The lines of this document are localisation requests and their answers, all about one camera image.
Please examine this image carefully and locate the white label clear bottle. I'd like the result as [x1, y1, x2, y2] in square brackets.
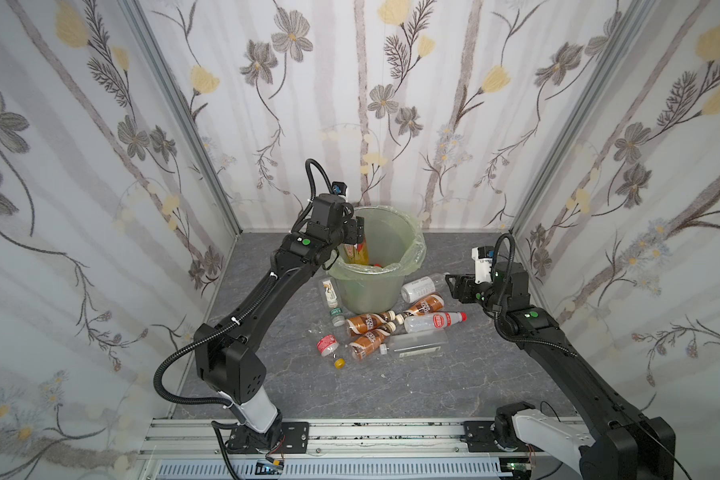
[401, 273, 446, 303]

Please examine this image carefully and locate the yellow tea bottle red label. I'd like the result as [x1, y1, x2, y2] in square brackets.
[344, 217, 370, 266]

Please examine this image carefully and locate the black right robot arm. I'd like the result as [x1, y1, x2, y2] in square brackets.
[445, 233, 679, 479]

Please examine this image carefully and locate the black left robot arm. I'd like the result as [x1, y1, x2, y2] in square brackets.
[153, 158, 364, 434]

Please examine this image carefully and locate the green plastic bin liner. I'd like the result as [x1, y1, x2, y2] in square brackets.
[327, 205, 427, 281]

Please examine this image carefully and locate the mesh waste bin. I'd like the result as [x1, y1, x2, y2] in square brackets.
[329, 206, 426, 316]

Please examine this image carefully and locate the brown coffee bottle right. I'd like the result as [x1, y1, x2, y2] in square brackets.
[395, 293, 444, 325]

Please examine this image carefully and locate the brown coffee bottle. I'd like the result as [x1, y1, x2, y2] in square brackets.
[349, 322, 397, 361]
[395, 293, 444, 325]
[345, 310, 395, 336]

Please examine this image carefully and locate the red cap water bottle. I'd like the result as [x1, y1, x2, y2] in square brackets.
[403, 311, 467, 334]

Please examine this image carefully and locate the clear square bottle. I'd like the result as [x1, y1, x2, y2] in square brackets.
[379, 330, 448, 358]

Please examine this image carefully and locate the clear bottle with crane label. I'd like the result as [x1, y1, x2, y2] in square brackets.
[321, 278, 346, 327]

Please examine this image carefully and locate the brown coffee bottle upper left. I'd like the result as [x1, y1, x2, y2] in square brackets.
[345, 310, 395, 336]

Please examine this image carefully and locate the brown coffee bottle lower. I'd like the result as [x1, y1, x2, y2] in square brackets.
[349, 322, 397, 361]

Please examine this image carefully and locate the small bottle pink label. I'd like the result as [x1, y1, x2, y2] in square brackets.
[315, 332, 341, 357]

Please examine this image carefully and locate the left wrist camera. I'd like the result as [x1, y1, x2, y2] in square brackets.
[330, 181, 348, 197]

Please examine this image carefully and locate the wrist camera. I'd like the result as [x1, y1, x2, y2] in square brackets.
[330, 181, 348, 197]
[471, 246, 494, 284]

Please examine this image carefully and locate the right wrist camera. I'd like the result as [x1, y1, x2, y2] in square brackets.
[471, 246, 494, 284]

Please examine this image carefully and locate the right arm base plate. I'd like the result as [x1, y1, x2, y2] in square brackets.
[463, 419, 530, 454]

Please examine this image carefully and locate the white vented cable duct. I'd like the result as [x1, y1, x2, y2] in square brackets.
[153, 458, 515, 480]

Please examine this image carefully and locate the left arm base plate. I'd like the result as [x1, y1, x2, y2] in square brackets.
[225, 421, 310, 455]

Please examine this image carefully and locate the aluminium mounting rail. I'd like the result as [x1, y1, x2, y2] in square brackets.
[137, 417, 637, 462]

